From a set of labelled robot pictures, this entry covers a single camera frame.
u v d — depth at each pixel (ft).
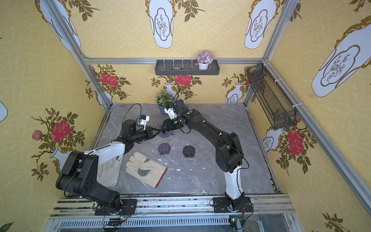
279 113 2.80
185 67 3.01
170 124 2.51
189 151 3.09
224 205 2.44
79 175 1.46
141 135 2.54
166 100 3.40
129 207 2.40
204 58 2.69
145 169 2.81
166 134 2.76
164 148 3.10
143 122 2.68
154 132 2.80
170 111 2.62
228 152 1.65
